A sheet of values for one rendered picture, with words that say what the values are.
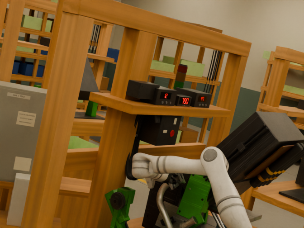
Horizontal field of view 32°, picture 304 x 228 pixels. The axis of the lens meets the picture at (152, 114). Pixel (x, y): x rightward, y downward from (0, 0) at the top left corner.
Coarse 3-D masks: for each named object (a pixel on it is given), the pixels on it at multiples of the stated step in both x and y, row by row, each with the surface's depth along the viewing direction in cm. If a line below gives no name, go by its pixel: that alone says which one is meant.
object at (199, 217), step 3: (195, 216) 238; (198, 216) 237; (201, 216) 237; (198, 219) 237; (201, 219) 236; (198, 222) 237; (201, 222) 236; (192, 225) 238; (195, 225) 237; (198, 225) 237
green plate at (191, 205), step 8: (192, 176) 244; (200, 176) 242; (192, 184) 243; (200, 184) 241; (208, 184) 239; (184, 192) 244; (192, 192) 242; (200, 192) 240; (208, 192) 239; (184, 200) 243; (192, 200) 241; (200, 200) 239; (184, 208) 242; (192, 208) 240; (200, 208) 238; (184, 216) 241
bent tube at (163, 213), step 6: (180, 174) 240; (180, 180) 237; (162, 186) 241; (168, 186) 241; (162, 192) 241; (162, 198) 242; (162, 204) 240; (162, 210) 238; (162, 216) 237; (168, 216) 237; (168, 222) 235
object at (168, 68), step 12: (108, 48) 759; (156, 48) 854; (180, 48) 823; (204, 48) 940; (156, 60) 853; (168, 60) 858; (180, 60) 839; (216, 60) 894; (156, 72) 788; (168, 72) 816; (192, 72) 865; (216, 72) 904; (192, 84) 948; (216, 84) 912; (204, 120) 927; (180, 132) 888; (192, 132) 915; (204, 132) 929; (144, 144) 818
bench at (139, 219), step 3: (210, 213) 322; (219, 216) 320; (132, 219) 280; (135, 219) 281; (138, 219) 282; (141, 219) 283; (129, 222) 275; (132, 222) 276; (135, 222) 277; (138, 222) 278; (141, 222) 279; (129, 225) 270; (132, 225) 271; (135, 225) 272; (138, 225) 273; (141, 225) 274
